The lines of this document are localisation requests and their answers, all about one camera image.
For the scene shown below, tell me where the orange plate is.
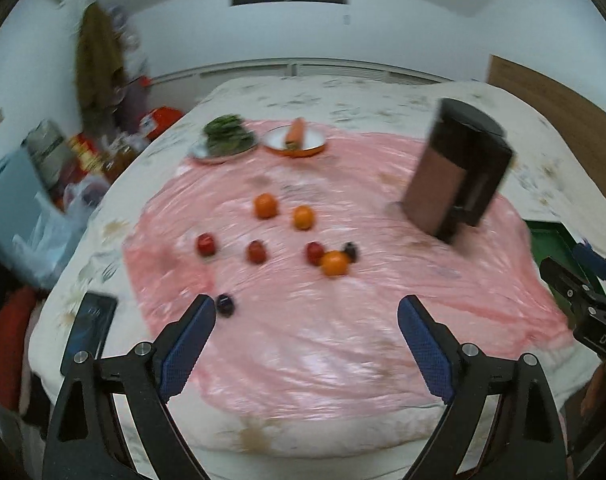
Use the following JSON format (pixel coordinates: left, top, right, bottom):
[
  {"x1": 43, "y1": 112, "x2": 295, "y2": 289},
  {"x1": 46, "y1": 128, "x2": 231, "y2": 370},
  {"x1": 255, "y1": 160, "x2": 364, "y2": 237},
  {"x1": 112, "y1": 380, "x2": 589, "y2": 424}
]
[{"x1": 261, "y1": 126, "x2": 327, "y2": 158}]

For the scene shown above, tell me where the carrot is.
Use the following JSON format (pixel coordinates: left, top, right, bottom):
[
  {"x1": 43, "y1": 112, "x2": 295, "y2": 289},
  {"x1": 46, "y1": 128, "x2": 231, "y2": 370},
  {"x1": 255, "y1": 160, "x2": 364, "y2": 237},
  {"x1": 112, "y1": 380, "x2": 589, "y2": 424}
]
[{"x1": 283, "y1": 117, "x2": 306, "y2": 151}]

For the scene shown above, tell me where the wooden headboard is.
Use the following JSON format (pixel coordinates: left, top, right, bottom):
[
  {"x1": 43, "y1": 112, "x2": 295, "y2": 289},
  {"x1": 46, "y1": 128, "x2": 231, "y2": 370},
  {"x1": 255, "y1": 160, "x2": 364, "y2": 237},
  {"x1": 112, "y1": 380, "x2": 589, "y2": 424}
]
[{"x1": 487, "y1": 55, "x2": 606, "y2": 198}]

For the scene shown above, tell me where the red tomato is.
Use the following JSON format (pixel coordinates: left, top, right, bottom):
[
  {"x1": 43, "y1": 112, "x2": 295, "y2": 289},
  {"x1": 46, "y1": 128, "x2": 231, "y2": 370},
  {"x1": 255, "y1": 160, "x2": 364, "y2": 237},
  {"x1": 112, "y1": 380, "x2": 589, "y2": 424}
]
[
  {"x1": 247, "y1": 240, "x2": 267, "y2": 264},
  {"x1": 196, "y1": 233, "x2": 217, "y2": 258},
  {"x1": 305, "y1": 242, "x2": 326, "y2": 266}
]

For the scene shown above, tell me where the white plastic bag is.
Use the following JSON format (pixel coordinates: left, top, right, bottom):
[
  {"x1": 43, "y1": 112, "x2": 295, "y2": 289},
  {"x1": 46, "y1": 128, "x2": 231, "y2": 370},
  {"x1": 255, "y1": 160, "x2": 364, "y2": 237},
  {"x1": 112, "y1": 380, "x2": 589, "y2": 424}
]
[{"x1": 12, "y1": 176, "x2": 110, "y2": 289}]

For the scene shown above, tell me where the pink plastic sheet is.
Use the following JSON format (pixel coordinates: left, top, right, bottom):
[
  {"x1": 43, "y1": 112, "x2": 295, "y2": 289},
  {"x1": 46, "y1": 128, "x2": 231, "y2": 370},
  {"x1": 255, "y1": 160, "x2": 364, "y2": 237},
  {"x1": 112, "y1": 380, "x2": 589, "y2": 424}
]
[{"x1": 123, "y1": 133, "x2": 575, "y2": 420}]

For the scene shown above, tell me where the small orange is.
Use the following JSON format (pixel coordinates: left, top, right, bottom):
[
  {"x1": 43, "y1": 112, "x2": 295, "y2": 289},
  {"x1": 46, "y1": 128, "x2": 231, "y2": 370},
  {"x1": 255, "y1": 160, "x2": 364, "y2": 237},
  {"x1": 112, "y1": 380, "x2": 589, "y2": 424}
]
[
  {"x1": 253, "y1": 193, "x2": 279, "y2": 220},
  {"x1": 320, "y1": 250, "x2": 351, "y2": 278},
  {"x1": 292, "y1": 205, "x2": 316, "y2": 231}
]

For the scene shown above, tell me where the dark plum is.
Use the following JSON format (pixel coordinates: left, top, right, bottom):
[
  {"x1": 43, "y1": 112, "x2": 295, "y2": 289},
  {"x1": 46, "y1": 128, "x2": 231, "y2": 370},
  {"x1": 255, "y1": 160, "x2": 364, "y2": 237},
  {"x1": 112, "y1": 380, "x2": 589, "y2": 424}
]
[
  {"x1": 215, "y1": 294, "x2": 236, "y2": 318},
  {"x1": 342, "y1": 242, "x2": 358, "y2": 262}
]

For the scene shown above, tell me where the plate of green vegetables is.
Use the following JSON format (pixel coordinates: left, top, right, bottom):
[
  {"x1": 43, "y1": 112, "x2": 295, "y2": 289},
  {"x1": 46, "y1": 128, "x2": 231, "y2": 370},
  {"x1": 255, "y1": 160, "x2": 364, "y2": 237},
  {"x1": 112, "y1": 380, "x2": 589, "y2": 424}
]
[{"x1": 188, "y1": 114, "x2": 259, "y2": 165}]

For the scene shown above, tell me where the hanging brown coat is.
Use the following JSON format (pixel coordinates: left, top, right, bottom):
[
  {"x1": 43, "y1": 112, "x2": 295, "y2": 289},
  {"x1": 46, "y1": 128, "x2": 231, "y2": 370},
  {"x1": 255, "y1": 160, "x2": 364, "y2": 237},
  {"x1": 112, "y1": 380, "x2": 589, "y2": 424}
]
[{"x1": 76, "y1": 2, "x2": 126, "y2": 136}]

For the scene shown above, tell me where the floral bed quilt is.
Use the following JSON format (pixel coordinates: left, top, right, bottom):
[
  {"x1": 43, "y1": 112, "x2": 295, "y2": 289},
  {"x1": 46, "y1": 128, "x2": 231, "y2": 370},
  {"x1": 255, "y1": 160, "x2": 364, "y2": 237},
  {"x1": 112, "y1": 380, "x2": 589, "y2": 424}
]
[{"x1": 28, "y1": 76, "x2": 606, "y2": 479}]

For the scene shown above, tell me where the black cylindrical canister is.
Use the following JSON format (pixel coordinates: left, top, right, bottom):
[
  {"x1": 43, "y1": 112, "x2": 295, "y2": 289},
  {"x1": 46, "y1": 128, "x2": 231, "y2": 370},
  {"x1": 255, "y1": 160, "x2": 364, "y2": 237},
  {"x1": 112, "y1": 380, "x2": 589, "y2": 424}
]
[{"x1": 401, "y1": 98, "x2": 513, "y2": 243}]

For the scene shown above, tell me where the black smartphone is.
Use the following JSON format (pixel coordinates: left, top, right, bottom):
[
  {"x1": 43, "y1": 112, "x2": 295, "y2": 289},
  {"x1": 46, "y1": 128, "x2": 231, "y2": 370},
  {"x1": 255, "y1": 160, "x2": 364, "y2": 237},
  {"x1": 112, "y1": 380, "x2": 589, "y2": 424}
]
[{"x1": 59, "y1": 292, "x2": 118, "y2": 376}]

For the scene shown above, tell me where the green tray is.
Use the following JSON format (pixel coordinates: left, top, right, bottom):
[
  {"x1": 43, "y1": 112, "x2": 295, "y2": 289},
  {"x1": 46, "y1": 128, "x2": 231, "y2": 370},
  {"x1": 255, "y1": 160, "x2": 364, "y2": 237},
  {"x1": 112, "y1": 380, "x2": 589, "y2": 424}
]
[{"x1": 524, "y1": 219, "x2": 606, "y2": 311}]

